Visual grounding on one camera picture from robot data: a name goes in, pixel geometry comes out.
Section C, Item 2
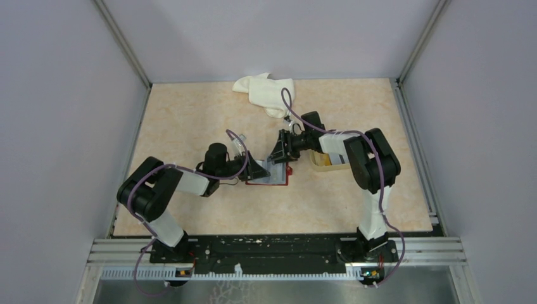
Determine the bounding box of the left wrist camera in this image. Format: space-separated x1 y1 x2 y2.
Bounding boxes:
232 134 246 154

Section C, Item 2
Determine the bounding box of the white folded cloth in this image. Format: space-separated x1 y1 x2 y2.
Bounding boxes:
232 72 295 118

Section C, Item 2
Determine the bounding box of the gold VIP card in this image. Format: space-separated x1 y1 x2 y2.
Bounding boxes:
313 152 331 167

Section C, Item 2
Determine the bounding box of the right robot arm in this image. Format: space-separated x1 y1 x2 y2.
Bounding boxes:
268 111 401 261

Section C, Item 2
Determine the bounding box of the aluminium frame rail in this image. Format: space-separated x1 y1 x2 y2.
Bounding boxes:
87 234 467 281

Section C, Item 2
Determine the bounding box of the beige oval tray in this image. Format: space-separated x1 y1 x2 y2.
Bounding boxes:
309 151 350 172

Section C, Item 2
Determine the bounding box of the red leather card holder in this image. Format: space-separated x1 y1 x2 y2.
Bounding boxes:
245 160 293 186

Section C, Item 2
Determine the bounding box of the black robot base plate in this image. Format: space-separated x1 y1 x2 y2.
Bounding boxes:
149 233 399 275

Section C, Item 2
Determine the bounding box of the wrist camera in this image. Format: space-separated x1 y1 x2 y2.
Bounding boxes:
284 117 303 134
232 134 246 154

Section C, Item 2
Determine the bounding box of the black striped card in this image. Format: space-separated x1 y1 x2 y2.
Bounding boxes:
329 153 346 165

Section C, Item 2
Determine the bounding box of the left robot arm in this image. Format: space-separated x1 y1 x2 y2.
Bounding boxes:
117 142 270 262

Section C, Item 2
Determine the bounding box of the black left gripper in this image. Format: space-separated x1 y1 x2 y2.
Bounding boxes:
217 150 271 182

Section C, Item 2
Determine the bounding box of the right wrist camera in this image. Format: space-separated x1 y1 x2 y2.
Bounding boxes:
284 117 303 134

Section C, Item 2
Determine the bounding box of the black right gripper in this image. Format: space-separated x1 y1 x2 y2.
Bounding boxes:
268 129 312 164

